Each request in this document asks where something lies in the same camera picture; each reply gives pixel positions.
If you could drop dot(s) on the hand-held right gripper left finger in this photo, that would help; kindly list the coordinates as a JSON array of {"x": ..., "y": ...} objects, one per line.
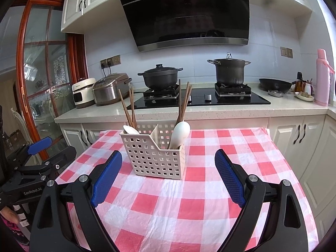
[{"x": 107, "y": 178}]

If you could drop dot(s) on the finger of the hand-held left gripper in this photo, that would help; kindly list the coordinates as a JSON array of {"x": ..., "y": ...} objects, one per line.
[
  {"x": 39, "y": 145},
  {"x": 63, "y": 158}
]

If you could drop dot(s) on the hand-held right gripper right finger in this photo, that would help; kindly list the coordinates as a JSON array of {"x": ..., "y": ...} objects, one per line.
[{"x": 231, "y": 178}]

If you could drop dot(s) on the white plastic utensil holder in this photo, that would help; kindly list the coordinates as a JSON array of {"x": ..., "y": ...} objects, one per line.
[{"x": 152, "y": 160}]

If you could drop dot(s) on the white ceramic spoon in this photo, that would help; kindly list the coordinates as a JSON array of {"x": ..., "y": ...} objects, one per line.
[
  {"x": 181, "y": 134},
  {"x": 130, "y": 130}
]

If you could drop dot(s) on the person's left hand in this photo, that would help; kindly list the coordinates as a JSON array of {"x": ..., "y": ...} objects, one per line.
[{"x": 9, "y": 214}]

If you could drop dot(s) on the red white checked tablecloth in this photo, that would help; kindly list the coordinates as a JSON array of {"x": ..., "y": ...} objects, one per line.
[{"x": 210, "y": 189}]

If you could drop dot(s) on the pink patterned pants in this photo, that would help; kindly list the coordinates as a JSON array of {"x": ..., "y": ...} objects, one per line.
[{"x": 10, "y": 239}]

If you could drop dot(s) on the white kitchen countertop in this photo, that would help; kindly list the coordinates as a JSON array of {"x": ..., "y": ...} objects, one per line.
[{"x": 236, "y": 113}]

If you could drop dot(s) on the white electric cooker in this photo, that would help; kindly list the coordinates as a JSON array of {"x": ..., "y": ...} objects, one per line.
[{"x": 82, "y": 94}]

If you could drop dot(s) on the silver rice cooker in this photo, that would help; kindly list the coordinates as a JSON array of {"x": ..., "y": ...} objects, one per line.
[{"x": 107, "y": 92}]

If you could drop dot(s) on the black glass gas cooktop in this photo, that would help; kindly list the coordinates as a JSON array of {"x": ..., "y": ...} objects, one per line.
[{"x": 204, "y": 102}]

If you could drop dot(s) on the wooden framed glass door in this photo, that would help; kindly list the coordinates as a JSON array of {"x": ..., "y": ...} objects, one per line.
[{"x": 22, "y": 57}]

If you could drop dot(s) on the small metal dish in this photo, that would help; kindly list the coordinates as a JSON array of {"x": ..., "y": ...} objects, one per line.
[{"x": 275, "y": 93}]

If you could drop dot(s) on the black frying pan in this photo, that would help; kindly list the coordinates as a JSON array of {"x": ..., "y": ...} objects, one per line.
[{"x": 274, "y": 84}]

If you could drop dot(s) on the tall black stock pot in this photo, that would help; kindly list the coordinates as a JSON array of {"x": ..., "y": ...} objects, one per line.
[{"x": 228, "y": 72}]

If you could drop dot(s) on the small white plate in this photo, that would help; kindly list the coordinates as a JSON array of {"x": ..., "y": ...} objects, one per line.
[{"x": 304, "y": 97}]

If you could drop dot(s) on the black casserole pot with lid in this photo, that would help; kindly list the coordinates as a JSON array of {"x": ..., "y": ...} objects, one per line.
[{"x": 160, "y": 77}]

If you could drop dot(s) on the brown condiment bottle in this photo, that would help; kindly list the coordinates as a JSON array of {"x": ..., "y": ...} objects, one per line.
[{"x": 298, "y": 85}]

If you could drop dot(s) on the pink thermos flask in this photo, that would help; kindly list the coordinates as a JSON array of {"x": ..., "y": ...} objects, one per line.
[{"x": 321, "y": 84}]

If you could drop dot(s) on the black range hood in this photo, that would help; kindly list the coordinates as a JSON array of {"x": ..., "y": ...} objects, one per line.
[{"x": 183, "y": 13}]

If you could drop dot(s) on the triple wall socket panel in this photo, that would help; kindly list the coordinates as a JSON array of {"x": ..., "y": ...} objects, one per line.
[{"x": 110, "y": 61}]

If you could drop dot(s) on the small wall socket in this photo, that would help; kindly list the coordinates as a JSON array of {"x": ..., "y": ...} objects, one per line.
[{"x": 286, "y": 52}]

